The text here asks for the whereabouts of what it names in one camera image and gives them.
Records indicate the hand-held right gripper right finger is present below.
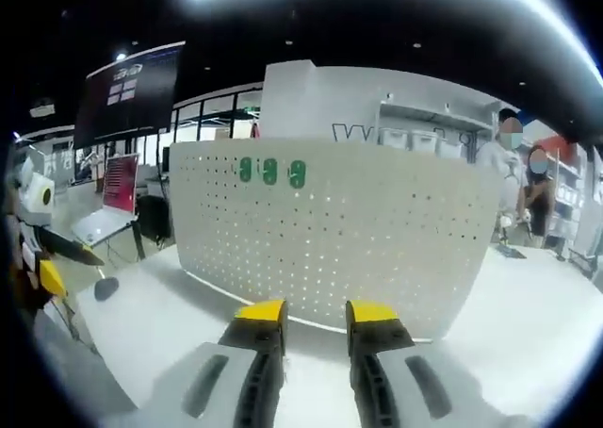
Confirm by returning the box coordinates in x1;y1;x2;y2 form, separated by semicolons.
345;299;492;428

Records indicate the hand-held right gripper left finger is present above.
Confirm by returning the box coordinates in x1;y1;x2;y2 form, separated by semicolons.
139;298;289;428

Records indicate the white perforated mounting plate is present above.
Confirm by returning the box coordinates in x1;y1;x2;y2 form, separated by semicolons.
168;138;503;342

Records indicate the black computer mouse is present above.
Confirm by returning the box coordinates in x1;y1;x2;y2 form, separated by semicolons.
93;277;121;302

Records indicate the white ceiling-mounted device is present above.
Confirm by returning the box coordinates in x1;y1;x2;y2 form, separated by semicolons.
28;98;57;119

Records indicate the black office chair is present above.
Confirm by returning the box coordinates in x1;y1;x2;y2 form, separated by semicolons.
135;194;173;251

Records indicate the large black display screen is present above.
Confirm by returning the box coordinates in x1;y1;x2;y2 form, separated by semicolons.
73;41;187;150

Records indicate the metal storage shelf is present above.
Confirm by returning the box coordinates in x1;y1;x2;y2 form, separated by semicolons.
376;98;500;165

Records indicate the red wall sign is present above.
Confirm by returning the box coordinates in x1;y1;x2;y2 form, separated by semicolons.
536;134;580;163

